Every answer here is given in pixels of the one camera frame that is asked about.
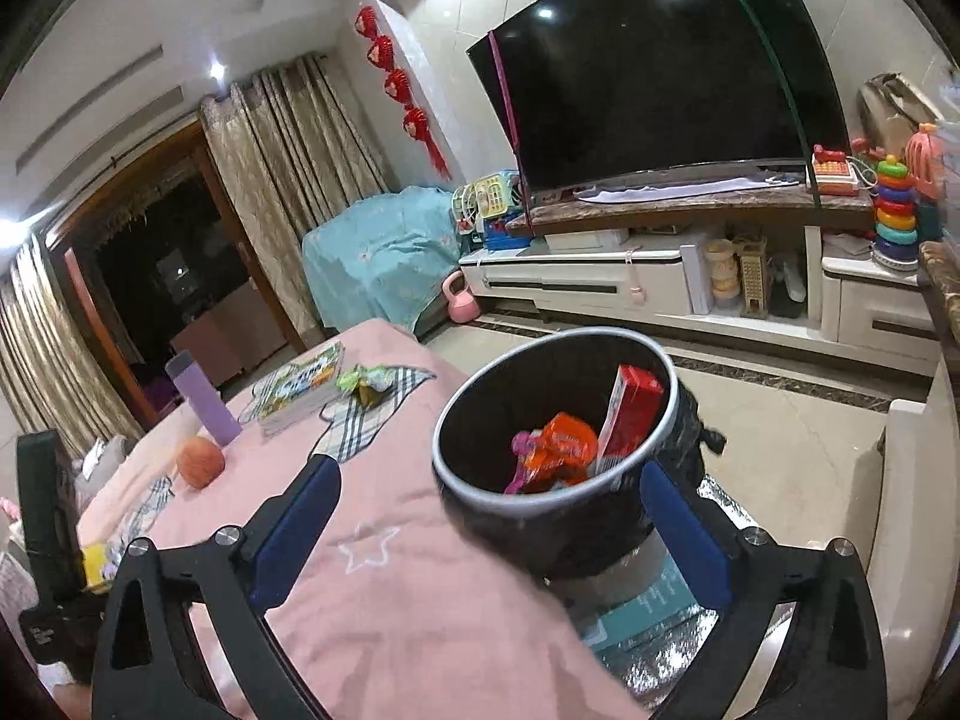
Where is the beige patterned curtain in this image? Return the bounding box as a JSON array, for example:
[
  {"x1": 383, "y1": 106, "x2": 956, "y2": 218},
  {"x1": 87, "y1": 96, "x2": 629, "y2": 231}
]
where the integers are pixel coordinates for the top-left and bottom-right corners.
[
  {"x1": 199, "y1": 52, "x2": 398, "y2": 353},
  {"x1": 0, "y1": 236, "x2": 106, "y2": 458}
]

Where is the pink kettlebell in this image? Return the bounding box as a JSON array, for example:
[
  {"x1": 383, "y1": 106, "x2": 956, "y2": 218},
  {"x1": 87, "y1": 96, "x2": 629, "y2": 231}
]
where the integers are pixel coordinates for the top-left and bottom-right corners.
[{"x1": 442, "y1": 272, "x2": 481, "y2": 323}]

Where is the pink ribbon wand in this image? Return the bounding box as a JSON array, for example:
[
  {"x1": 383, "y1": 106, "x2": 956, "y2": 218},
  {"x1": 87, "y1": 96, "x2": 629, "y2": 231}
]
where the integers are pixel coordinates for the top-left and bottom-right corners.
[{"x1": 487, "y1": 30, "x2": 537, "y2": 237}]

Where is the orange red apple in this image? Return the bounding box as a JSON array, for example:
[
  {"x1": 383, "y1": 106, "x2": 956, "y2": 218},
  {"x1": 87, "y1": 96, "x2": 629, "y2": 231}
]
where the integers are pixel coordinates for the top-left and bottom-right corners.
[{"x1": 176, "y1": 436, "x2": 226, "y2": 490}]

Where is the silver foil bag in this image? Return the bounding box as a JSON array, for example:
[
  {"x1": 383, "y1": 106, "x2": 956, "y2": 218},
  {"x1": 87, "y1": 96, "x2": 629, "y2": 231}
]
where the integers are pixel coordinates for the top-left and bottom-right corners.
[{"x1": 555, "y1": 487, "x2": 796, "y2": 713}]

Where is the green gold snack wrapper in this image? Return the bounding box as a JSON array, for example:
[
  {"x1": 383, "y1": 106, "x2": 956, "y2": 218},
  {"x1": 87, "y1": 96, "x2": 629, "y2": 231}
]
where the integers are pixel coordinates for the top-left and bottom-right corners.
[{"x1": 335, "y1": 364, "x2": 395, "y2": 406}]

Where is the black white-rimmed bin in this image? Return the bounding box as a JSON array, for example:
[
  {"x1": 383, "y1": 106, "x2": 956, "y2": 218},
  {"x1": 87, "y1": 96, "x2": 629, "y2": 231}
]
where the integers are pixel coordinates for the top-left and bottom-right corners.
[{"x1": 433, "y1": 326, "x2": 725, "y2": 578}]

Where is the red toy telephone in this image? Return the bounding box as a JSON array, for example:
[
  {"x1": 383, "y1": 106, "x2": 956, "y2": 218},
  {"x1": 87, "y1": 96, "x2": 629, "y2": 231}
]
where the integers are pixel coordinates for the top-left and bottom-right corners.
[{"x1": 810, "y1": 142, "x2": 863, "y2": 200}]

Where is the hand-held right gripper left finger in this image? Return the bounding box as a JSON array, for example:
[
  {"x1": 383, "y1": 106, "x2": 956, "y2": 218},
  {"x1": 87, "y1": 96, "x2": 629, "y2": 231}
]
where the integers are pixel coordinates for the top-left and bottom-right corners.
[{"x1": 90, "y1": 456, "x2": 342, "y2": 720}]

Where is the beige low cabinet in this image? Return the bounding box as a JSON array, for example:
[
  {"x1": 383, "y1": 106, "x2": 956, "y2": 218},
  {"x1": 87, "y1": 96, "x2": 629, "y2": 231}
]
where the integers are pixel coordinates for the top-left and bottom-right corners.
[{"x1": 169, "y1": 300, "x2": 290, "y2": 383}]

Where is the pink candy wrapper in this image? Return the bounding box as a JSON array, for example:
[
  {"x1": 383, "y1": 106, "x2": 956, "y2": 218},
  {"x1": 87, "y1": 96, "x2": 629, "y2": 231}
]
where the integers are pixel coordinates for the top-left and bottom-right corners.
[{"x1": 504, "y1": 431, "x2": 541, "y2": 496}]

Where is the wooden door frame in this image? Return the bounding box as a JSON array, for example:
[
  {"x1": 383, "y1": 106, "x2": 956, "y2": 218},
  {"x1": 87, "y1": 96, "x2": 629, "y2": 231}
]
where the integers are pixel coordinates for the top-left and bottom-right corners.
[{"x1": 45, "y1": 120, "x2": 316, "y2": 436}]

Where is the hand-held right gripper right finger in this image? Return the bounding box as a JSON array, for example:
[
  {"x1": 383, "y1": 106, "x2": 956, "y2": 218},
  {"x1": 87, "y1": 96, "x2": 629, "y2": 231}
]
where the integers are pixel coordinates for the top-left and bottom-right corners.
[{"x1": 641, "y1": 460, "x2": 891, "y2": 720}]

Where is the white television stand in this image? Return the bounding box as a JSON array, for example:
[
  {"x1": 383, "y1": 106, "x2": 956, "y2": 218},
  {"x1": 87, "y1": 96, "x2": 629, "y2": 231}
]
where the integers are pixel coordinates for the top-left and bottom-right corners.
[{"x1": 457, "y1": 187, "x2": 953, "y2": 376}]

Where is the rainbow stacking ring toy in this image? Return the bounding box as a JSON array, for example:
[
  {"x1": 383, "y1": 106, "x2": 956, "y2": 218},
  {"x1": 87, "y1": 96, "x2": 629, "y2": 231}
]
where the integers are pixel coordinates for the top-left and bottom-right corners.
[{"x1": 870, "y1": 155, "x2": 927, "y2": 271}]

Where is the green picture book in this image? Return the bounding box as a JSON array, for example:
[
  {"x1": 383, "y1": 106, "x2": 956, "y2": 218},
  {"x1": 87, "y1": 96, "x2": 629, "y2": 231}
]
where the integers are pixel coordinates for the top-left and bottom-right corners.
[{"x1": 255, "y1": 343, "x2": 344, "y2": 432}]

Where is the orange red snack packet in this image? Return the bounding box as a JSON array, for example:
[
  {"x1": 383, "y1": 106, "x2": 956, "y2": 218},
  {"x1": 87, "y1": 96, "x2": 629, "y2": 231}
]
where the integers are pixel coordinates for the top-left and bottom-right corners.
[{"x1": 517, "y1": 412, "x2": 601, "y2": 488}]

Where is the white cloth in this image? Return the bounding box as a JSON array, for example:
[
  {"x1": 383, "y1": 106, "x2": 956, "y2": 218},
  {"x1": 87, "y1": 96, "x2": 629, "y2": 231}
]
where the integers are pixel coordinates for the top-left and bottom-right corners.
[{"x1": 574, "y1": 174, "x2": 803, "y2": 203}]

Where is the red cardboard box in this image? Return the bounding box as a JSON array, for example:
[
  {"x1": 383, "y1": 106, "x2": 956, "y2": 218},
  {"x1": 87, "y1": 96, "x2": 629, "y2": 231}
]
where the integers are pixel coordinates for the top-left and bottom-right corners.
[{"x1": 596, "y1": 364, "x2": 665, "y2": 470}]

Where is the black flat television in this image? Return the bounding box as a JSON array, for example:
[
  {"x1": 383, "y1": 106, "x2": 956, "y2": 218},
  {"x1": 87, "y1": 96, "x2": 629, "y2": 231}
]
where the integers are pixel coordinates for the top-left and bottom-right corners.
[{"x1": 465, "y1": 0, "x2": 837, "y2": 192}]

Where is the teal covered furniture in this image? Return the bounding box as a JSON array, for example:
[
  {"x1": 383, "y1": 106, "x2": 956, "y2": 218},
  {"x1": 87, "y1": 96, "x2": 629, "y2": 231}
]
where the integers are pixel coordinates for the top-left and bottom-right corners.
[{"x1": 302, "y1": 186, "x2": 470, "y2": 335}]

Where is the pink plastic toy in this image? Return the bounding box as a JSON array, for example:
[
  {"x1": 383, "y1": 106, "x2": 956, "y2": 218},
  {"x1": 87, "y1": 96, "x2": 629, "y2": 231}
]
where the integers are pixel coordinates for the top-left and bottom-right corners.
[{"x1": 904, "y1": 124, "x2": 950, "y2": 196}]

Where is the red hanging heart ornament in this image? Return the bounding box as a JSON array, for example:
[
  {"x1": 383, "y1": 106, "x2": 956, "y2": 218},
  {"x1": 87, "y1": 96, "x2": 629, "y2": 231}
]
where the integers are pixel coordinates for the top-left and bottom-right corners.
[{"x1": 354, "y1": 6, "x2": 451, "y2": 177}]

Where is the beige handbag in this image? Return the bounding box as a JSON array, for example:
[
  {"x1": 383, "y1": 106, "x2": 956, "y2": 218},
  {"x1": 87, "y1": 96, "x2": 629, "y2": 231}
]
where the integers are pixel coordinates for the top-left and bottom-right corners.
[{"x1": 859, "y1": 73, "x2": 938, "y2": 151}]

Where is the purple bottle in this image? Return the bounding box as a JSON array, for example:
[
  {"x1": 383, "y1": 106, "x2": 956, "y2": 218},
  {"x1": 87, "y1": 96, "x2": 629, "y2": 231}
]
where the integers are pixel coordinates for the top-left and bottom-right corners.
[{"x1": 166, "y1": 350, "x2": 242, "y2": 447}]

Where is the colourful toy cash register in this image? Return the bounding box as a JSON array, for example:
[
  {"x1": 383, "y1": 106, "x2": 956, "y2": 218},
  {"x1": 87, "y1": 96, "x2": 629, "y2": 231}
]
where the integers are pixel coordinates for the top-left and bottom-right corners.
[{"x1": 450, "y1": 172, "x2": 533, "y2": 252}]

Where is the white glossy furniture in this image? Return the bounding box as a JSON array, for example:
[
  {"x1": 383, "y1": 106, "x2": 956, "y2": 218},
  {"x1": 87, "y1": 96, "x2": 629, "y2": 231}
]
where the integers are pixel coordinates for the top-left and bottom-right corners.
[{"x1": 855, "y1": 360, "x2": 960, "y2": 720}]

